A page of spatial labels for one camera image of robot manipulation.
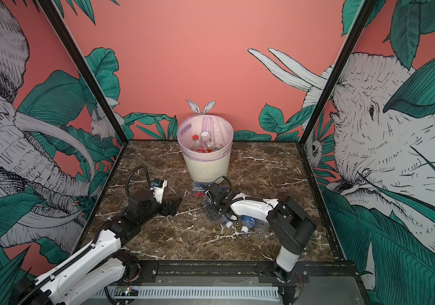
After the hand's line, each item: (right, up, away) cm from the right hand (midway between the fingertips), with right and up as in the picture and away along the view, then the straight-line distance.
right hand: (211, 207), depth 88 cm
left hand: (-16, +8, -8) cm, 20 cm away
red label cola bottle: (-9, +30, +13) cm, 34 cm away
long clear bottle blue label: (+8, -6, -5) cm, 11 cm away
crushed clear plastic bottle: (+22, -7, -7) cm, 25 cm away
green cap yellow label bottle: (+3, +30, +10) cm, 31 cm away
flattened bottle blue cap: (-7, +7, +10) cm, 14 cm away
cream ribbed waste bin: (-2, +17, 0) cm, 17 cm away
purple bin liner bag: (+4, +37, +7) cm, 38 cm away
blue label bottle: (+17, -5, -5) cm, 18 cm away
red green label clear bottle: (-2, +31, +12) cm, 33 cm away
